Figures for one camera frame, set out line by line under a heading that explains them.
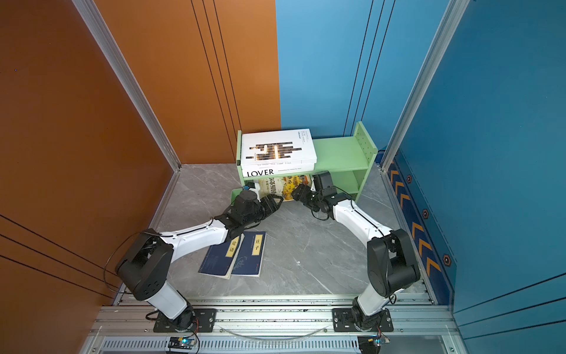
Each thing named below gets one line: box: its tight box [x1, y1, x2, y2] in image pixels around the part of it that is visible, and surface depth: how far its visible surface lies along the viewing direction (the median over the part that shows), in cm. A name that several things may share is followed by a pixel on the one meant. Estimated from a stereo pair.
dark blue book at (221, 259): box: [197, 233, 246, 281], surface depth 87 cm
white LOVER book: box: [240, 162, 317, 178], surface depth 79 cm
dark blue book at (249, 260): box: [230, 230, 268, 279], surface depth 88 cm
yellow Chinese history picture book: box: [258, 175, 310, 202], surface depth 96 cm
